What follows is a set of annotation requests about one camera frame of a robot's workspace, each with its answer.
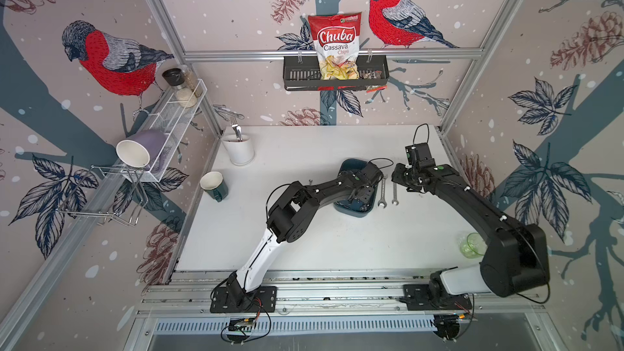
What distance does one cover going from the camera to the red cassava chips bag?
81cm

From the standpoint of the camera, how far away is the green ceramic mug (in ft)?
2.95

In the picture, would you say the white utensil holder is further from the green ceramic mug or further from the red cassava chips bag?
the red cassava chips bag

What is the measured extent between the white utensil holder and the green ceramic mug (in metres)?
0.12

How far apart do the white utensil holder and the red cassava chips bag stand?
1.45ft

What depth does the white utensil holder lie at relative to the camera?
1.02 metres
